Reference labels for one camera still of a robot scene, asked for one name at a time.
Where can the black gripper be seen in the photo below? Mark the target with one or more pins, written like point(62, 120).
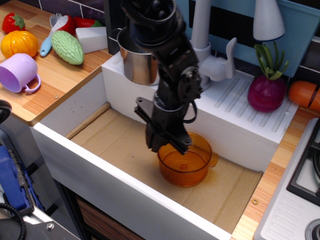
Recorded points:
point(164, 126)

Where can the orange transparent plastic pot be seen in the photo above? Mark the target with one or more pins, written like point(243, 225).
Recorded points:
point(187, 169)

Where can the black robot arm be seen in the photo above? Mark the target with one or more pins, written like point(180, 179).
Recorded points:
point(157, 26)

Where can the cardboard sink liner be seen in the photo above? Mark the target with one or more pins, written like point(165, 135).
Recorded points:
point(220, 198)

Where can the white toy sink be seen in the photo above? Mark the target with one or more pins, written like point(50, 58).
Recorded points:
point(114, 184)

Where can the stainless steel pot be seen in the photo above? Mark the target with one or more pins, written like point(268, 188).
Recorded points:
point(139, 65)

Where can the white toy faucet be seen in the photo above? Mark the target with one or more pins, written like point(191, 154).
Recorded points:
point(211, 68)

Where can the wooden drawer front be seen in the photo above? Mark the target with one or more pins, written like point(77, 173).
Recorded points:
point(103, 224)

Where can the white block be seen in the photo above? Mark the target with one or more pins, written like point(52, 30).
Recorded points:
point(92, 39)

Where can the purple toy radish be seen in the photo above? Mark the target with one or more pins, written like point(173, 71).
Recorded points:
point(267, 90)

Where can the green toy bitter gourd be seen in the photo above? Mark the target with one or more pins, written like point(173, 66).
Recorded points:
point(67, 47)

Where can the red toy pepper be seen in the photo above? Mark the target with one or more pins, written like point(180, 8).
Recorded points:
point(86, 22)

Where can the light blue plastic bin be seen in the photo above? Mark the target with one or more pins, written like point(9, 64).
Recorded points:
point(234, 19)

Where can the blue device left edge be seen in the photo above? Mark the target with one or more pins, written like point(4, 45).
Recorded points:
point(15, 180)

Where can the blue white toy spork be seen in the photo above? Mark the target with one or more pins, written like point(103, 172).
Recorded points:
point(56, 21)

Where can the lilac plastic cup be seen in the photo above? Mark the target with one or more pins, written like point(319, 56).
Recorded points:
point(19, 72)

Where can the white toy stove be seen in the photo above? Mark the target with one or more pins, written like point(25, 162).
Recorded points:
point(293, 212)

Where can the orange toy carrot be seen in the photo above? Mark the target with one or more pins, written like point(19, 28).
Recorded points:
point(305, 94)

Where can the orange toy pumpkin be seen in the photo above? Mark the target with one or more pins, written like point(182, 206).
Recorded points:
point(19, 42)

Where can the red toy strawberry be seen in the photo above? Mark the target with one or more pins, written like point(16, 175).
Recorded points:
point(13, 22)

